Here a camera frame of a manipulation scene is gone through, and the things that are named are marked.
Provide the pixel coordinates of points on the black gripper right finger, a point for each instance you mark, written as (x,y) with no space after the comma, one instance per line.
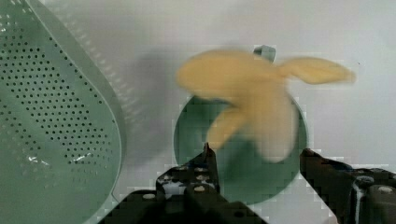
(354,195)

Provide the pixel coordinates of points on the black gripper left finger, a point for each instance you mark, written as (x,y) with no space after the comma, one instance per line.
(186,194)

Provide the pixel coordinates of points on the yellow plush peeled banana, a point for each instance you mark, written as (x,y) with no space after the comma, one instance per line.
(256,90)

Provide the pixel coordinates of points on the green mug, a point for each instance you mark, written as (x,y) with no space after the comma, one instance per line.
(244,175)

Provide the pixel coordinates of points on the green perforated colander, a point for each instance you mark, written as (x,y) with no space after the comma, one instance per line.
(62,134)

